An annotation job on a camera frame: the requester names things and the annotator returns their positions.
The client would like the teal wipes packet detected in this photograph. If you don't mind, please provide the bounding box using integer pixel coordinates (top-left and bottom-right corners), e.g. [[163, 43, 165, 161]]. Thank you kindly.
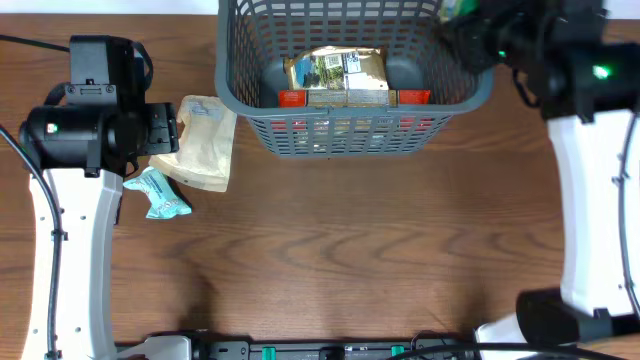
[[123, 167, 192, 220]]

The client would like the beige paper pouch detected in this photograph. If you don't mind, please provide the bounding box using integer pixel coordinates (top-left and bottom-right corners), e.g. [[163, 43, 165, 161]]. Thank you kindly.
[[149, 95, 237, 192]]

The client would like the orange pasta packet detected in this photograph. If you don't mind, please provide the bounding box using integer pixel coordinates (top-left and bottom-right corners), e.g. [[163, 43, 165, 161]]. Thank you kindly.
[[278, 89, 431, 108]]

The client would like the gold foil pouch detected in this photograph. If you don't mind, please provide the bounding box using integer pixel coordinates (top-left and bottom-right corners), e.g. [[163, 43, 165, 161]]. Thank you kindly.
[[283, 46, 389, 90]]

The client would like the green lid jar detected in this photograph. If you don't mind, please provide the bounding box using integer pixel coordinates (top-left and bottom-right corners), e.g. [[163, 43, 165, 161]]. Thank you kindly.
[[438, 0, 479, 22]]

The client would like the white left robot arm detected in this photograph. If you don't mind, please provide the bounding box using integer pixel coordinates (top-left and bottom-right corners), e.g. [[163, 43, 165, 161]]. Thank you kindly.
[[19, 35, 179, 359]]

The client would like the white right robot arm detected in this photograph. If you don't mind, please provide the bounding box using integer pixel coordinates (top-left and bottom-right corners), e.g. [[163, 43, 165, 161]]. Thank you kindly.
[[439, 0, 639, 359]]

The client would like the grey plastic lattice basket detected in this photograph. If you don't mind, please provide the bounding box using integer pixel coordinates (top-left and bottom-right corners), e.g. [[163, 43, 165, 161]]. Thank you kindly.
[[215, 0, 493, 157]]

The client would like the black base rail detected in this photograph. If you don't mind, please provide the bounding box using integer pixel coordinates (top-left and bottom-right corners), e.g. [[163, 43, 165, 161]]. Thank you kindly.
[[114, 332, 476, 360]]

